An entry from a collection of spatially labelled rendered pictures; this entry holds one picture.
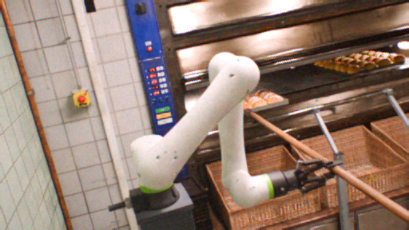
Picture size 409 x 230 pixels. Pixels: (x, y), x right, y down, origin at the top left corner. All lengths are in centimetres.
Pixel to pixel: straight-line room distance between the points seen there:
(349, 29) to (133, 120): 153
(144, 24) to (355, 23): 140
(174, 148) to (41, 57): 144
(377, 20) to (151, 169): 216
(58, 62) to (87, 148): 55
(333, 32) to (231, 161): 157
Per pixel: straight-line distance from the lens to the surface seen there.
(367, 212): 267
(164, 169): 128
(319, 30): 285
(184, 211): 150
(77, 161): 267
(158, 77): 252
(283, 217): 249
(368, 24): 302
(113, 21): 252
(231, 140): 151
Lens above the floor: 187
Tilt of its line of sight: 15 degrees down
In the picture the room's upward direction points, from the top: 11 degrees counter-clockwise
